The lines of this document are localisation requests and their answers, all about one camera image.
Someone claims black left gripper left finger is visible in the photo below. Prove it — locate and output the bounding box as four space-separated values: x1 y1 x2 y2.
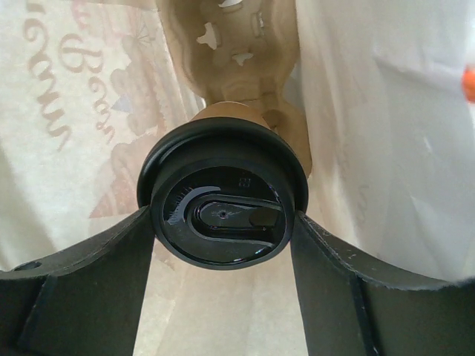
1 207 154 355

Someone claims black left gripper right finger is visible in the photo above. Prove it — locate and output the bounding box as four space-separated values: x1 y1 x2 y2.
291 212 474 355

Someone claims black coffee cup lid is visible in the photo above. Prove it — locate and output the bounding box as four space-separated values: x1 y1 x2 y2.
137 117 309 270

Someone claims brown paper takeout bag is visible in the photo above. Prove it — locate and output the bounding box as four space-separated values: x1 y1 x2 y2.
1 1 474 355

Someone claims paper coffee cup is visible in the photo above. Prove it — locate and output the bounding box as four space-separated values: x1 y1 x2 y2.
191 102 270 129

